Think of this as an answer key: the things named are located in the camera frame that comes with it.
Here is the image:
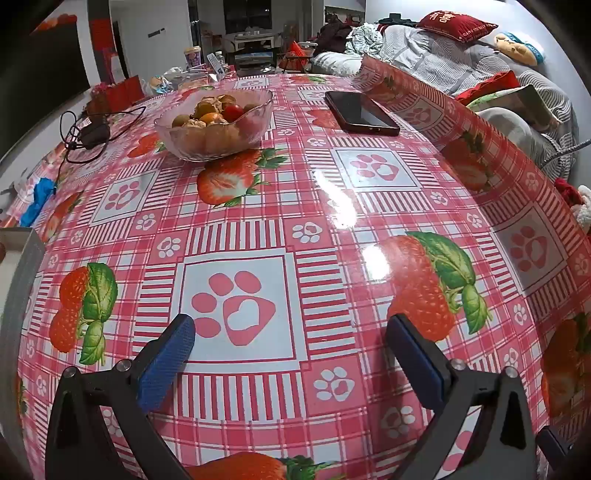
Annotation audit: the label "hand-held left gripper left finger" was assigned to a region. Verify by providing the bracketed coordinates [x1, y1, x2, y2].
[46, 314, 197, 480]

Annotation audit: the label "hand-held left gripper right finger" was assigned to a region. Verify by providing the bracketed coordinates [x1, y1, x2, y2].
[385, 314, 539, 480]

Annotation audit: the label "white cardboard tray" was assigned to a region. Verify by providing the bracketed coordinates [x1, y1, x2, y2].
[0, 226, 45, 352]

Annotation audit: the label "clear glass bowl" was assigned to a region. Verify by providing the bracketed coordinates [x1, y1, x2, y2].
[154, 89, 274, 162]

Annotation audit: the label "red strawberry print tablecloth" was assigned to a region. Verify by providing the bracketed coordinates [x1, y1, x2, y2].
[0, 58, 591, 480]

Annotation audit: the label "blue crumpled cloth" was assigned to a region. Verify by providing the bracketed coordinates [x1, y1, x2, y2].
[19, 178, 57, 227]

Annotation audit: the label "red and white plush toy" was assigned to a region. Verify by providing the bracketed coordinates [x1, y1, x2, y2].
[554, 178, 591, 222]

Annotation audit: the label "black power adapter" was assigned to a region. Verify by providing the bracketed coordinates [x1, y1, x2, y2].
[81, 122, 112, 148]

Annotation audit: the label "black smartphone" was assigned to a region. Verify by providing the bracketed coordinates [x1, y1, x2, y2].
[324, 90, 400, 136]

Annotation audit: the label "red gift boxes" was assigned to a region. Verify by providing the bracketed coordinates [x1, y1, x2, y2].
[90, 76, 144, 112]

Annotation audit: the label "open book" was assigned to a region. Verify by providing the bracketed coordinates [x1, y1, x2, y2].
[466, 84, 561, 132]

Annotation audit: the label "red ruffled cushion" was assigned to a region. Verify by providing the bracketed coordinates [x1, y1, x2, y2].
[455, 70, 522, 107]

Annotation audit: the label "grey sofa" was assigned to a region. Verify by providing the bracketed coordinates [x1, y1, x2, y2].
[314, 23, 578, 185]

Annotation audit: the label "black television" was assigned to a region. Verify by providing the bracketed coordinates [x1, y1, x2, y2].
[0, 14, 90, 153]

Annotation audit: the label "white side table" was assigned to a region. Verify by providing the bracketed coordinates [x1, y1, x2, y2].
[224, 32, 282, 58]

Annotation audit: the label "patterned grey blanket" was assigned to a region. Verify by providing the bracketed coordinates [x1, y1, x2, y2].
[346, 23, 386, 58]

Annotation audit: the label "yellow and blue plush toy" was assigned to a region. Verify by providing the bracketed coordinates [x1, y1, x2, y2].
[494, 31, 546, 63]

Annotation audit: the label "dark clothing pile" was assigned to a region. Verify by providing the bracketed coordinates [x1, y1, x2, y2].
[316, 21, 354, 54]

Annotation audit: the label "red embroidered pillow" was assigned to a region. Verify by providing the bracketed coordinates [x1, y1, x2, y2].
[417, 10, 499, 44]

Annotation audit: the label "black cable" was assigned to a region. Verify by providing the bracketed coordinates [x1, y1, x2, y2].
[59, 105, 147, 163]

